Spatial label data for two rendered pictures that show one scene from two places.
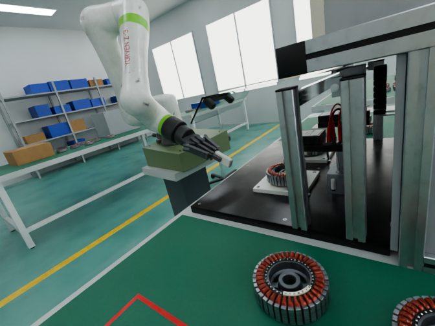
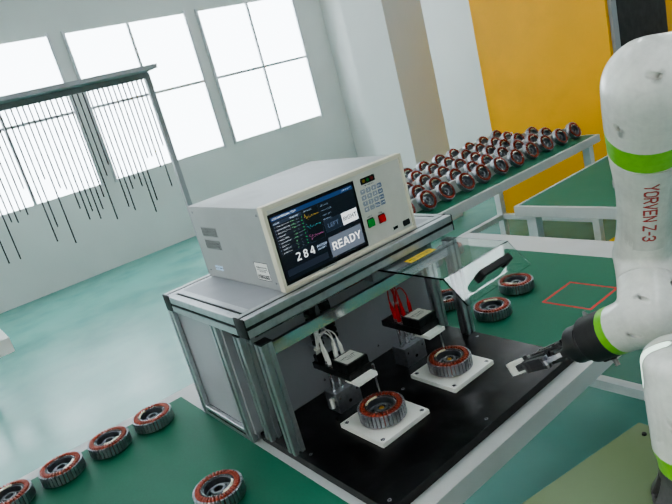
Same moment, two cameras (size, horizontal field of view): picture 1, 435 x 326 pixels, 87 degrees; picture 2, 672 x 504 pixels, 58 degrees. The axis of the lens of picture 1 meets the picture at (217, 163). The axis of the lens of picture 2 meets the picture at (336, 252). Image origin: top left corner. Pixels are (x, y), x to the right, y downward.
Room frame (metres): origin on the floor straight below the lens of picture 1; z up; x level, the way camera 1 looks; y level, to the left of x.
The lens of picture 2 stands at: (2.00, -0.03, 1.56)
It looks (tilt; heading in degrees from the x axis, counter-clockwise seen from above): 16 degrees down; 195
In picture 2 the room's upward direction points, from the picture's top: 15 degrees counter-clockwise
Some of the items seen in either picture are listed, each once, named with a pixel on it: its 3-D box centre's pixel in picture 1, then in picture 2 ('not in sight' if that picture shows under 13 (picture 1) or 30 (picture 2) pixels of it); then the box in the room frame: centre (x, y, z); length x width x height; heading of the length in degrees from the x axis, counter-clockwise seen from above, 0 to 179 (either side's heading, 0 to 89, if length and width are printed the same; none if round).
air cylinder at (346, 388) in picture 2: not in sight; (343, 394); (0.71, -0.46, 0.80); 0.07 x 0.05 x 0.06; 140
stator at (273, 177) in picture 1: (285, 173); (449, 360); (0.62, -0.19, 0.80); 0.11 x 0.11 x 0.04
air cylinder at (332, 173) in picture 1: (340, 178); (409, 350); (0.52, -0.30, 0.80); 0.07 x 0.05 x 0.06; 140
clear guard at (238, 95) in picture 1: (268, 95); (445, 266); (0.57, -0.16, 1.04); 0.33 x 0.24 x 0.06; 50
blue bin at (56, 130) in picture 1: (56, 130); not in sight; (5.78, 3.65, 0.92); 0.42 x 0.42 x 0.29; 51
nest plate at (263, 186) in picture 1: (287, 181); (451, 369); (0.62, -0.19, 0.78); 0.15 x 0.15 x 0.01; 50
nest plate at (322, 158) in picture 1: (309, 153); (384, 418); (0.80, -0.35, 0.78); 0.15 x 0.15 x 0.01; 50
